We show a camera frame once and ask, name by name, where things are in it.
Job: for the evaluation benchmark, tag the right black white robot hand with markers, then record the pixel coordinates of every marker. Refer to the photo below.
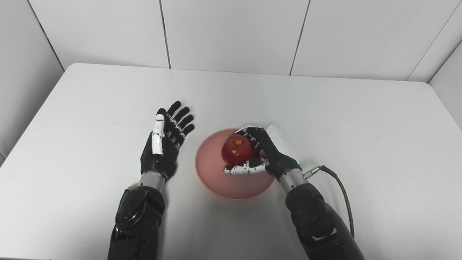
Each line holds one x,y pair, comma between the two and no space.
278,159

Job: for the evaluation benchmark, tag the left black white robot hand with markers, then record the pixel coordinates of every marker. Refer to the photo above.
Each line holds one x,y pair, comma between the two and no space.
162,159

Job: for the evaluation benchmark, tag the red apple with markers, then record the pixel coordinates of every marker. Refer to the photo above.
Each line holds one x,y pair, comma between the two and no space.
236,151

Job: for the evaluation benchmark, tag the pink plate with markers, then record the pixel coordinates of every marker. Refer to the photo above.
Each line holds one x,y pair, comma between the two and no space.
211,169

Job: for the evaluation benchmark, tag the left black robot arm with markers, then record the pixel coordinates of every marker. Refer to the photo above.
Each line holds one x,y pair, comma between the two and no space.
137,224

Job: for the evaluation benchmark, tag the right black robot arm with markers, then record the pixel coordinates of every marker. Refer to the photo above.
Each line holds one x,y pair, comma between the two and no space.
317,224

